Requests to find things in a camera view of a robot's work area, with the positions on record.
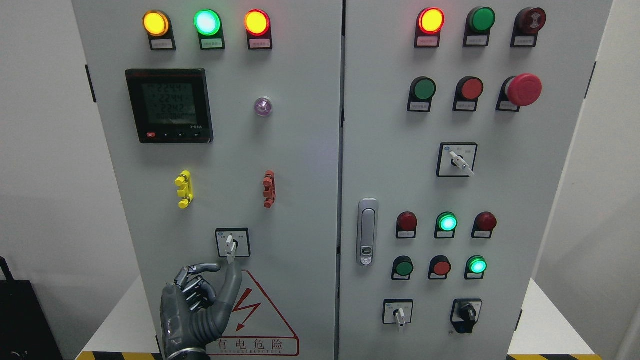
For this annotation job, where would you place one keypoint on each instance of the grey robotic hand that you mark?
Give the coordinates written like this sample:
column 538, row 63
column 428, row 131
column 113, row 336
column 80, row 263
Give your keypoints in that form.
column 191, row 313

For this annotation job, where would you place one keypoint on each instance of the white rotary light switch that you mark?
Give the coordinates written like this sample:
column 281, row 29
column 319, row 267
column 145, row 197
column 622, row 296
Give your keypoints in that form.
column 233, row 243

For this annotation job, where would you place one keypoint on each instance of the grey robot forearm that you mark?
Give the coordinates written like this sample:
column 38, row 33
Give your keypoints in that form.
column 189, row 354

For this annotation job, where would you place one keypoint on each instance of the red electrical hazard sticker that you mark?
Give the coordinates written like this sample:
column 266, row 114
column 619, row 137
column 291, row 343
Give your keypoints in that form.
column 256, row 326

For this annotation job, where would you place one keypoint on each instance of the yellow plastic terminal clip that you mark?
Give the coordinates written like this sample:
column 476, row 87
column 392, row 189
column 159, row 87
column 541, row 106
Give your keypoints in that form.
column 185, row 190

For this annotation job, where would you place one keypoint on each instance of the red plastic terminal clip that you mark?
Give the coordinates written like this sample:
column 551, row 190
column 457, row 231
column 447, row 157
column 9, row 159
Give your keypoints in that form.
column 269, row 191

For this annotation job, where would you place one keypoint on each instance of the black bag at left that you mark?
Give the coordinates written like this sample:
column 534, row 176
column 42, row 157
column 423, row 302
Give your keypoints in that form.
column 24, row 330

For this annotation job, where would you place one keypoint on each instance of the grey left cabinet door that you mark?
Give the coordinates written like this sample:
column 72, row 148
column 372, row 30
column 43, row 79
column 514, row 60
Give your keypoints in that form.
column 293, row 243

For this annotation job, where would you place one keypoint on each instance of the grey cabinet door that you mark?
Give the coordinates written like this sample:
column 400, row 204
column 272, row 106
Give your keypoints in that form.
column 293, row 243
column 391, row 154

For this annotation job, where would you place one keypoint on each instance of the white rotary selector lower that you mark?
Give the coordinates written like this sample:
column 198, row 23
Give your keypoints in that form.
column 397, row 311

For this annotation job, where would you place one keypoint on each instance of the white rotary selector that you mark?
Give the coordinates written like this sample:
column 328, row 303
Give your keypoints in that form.
column 397, row 311
column 456, row 159

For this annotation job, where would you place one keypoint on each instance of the black digital power meter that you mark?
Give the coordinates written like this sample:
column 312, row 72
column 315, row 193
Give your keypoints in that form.
column 170, row 105

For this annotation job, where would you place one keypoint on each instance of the green push button lower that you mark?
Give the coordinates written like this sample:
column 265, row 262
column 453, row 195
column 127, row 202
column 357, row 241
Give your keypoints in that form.
column 402, row 268

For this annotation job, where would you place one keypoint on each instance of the green push button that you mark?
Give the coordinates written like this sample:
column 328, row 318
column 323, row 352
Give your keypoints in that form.
column 402, row 268
column 421, row 92

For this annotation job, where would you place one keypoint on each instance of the small clear light bulb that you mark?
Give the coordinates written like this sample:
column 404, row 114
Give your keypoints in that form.
column 263, row 106

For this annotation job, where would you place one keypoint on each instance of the dark red lamp middle left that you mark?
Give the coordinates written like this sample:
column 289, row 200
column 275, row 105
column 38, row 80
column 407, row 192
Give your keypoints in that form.
column 406, row 225

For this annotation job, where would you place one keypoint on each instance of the dark red lamp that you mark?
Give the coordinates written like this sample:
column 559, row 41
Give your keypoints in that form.
column 484, row 225
column 406, row 225

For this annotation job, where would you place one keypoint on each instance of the red push button lower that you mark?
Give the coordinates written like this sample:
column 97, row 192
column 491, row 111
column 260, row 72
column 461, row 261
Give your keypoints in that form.
column 439, row 268

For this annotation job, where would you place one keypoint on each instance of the red push button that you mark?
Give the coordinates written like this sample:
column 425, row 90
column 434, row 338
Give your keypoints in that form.
column 439, row 268
column 467, row 92

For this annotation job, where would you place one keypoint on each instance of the green lit lamp middle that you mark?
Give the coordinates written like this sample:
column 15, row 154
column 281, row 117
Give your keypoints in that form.
column 445, row 225

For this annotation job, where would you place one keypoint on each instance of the green lit button lower right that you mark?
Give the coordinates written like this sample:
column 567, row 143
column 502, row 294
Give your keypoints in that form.
column 475, row 268

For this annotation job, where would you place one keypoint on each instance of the yellow indicator lamp top left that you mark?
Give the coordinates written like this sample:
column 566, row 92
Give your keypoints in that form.
column 159, row 30

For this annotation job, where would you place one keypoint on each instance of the green lit indicator lamp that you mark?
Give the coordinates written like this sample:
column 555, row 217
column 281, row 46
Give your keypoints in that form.
column 210, row 30

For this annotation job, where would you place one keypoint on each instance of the red-rimmed lit indicator lamp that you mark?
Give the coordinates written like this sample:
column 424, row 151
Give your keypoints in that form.
column 258, row 30

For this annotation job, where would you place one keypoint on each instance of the white rotary selector upper right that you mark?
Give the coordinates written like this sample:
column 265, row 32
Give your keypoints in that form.
column 456, row 159

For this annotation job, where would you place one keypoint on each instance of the dark red lamp middle right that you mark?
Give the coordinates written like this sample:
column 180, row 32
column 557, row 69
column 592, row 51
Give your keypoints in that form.
column 484, row 225

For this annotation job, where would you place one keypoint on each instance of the green push button upper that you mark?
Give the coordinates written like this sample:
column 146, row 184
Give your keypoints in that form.
column 421, row 92

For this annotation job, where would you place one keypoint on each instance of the grey right cabinet door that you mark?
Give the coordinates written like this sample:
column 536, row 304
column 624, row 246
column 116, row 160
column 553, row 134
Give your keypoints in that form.
column 391, row 154

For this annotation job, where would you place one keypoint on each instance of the red push button upper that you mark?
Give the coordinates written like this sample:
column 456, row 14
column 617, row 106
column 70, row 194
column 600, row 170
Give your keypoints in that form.
column 467, row 92

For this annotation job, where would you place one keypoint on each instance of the red lit lamp right door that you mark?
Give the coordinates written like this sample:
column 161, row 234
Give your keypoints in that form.
column 429, row 24

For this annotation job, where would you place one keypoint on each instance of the red emergency stop mushroom button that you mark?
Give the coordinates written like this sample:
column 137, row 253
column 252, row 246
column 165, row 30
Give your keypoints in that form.
column 519, row 91

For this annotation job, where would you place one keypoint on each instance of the green unlit lamp top right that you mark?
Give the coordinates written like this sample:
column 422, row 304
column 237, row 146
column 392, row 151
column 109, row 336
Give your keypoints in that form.
column 478, row 25

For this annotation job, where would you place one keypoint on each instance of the dark red buzzer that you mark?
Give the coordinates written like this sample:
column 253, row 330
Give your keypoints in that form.
column 527, row 25

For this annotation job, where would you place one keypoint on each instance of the silver cabinet door handle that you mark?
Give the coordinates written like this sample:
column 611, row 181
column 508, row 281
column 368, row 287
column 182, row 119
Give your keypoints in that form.
column 367, row 231

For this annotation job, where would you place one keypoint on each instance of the black rotary knob switch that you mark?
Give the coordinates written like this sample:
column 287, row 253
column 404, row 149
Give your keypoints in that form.
column 465, row 314

